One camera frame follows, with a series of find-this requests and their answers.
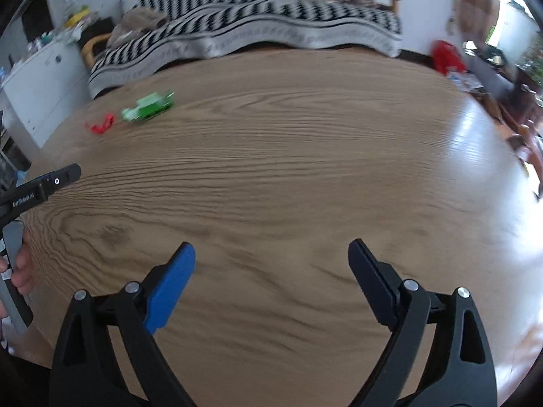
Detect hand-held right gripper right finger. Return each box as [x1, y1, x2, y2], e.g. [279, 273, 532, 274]
[347, 238, 498, 407]

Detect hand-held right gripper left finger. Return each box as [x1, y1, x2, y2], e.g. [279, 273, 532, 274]
[49, 241, 197, 407]

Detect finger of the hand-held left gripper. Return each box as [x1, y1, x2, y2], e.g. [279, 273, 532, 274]
[41, 163, 82, 198]

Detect person's left hand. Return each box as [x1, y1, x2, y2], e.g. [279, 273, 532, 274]
[0, 229, 35, 321]

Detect red wrapper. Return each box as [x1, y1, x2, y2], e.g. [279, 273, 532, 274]
[85, 114, 116, 135]

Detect white cabinet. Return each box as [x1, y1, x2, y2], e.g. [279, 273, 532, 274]
[0, 38, 92, 149]

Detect green white wrapper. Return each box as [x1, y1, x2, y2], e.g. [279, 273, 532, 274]
[121, 89, 175, 123]

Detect yellow green plastic item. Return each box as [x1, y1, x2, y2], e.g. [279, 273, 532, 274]
[63, 5, 92, 28]

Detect brown plush cushion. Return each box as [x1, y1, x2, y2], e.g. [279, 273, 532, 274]
[106, 6, 168, 47]

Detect red plastic bag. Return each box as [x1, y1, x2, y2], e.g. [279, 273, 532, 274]
[432, 40, 467, 76]

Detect grey patterned sofa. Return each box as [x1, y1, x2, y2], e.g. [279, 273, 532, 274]
[87, 0, 401, 98]

